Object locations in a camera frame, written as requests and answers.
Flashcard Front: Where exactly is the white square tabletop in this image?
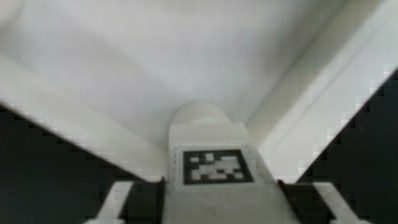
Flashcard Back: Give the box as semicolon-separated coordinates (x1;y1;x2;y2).
0;0;398;182

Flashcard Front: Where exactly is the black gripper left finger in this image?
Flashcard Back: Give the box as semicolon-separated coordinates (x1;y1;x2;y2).
82;180;165;224

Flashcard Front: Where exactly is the white table leg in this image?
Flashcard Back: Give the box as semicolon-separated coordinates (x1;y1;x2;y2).
162;102;300;224

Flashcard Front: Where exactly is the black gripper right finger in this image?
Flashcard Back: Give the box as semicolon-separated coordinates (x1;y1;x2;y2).
277;180;373;224

